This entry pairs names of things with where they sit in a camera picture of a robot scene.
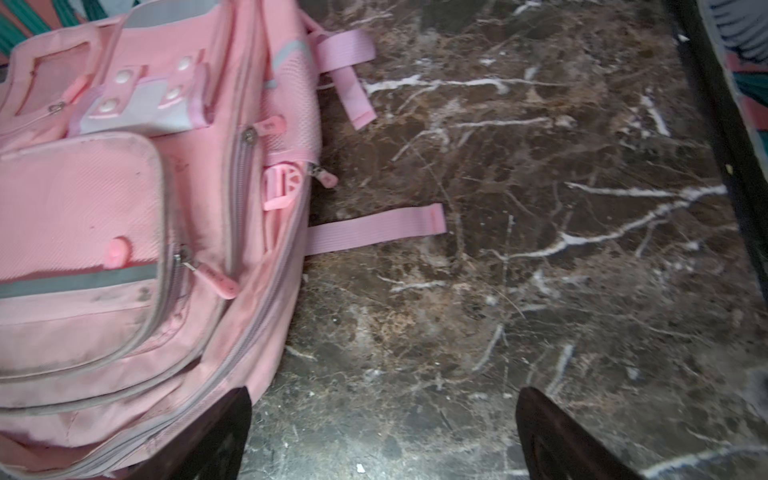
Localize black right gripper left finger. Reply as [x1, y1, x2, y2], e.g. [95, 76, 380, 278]
[126, 388, 252, 480]

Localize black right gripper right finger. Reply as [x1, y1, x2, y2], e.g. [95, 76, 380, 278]
[515, 387, 642, 480]

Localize pink student backpack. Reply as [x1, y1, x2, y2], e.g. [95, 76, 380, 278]
[1, 1, 446, 479]

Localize black right corner frame post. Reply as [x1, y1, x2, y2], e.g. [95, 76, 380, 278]
[663, 1, 767, 291]

